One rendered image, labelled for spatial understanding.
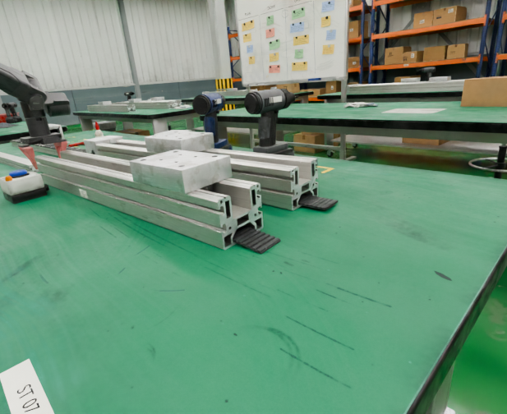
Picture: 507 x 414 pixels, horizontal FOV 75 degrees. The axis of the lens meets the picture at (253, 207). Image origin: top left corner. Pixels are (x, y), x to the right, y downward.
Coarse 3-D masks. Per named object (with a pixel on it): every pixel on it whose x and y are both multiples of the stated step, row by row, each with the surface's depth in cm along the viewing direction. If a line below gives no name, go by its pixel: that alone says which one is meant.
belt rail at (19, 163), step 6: (0, 156) 140; (6, 156) 139; (12, 156) 138; (0, 162) 142; (6, 162) 136; (12, 162) 129; (18, 162) 124; (24, 162) 123; (30, 162) 122; (18, 168) 127; (24, 168) 122; (30, 168) 119
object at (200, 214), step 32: (64, 160) 90; (96, 160) 90; (128, 160) 83; (96, 192) 78; (128, 192) 68; (160, 192) 60; (192, 192) 54; (224, 192) 59; (160, 224) 63; (192, 224) 56; (224, 224) 52; (256, 224) 60
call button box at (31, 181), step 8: (16, 176) 87; (24, 176) 87; (32, 176) 87; (40, 176) 88; (0, 184) 88; (8, 184) 83; (16, 184) 84; (24, 184) 86; (32, 184) 87; (40, 184) 89; (8, 192) 84; (16, 192) 85; (24, 192) 86; (32, 192) 87; (40, 192) 89; (8, 200) 88; (16, 200) 85; (24, 200) 86
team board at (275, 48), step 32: (256, 0) 373; (288, 0) 345; (320, 0) 320; (256, 32) 387; (288, 32) 356; (320, 32) 330; (256, 64) 401; (288, 64) 369; (320, 64) 341; (352, 160) 371
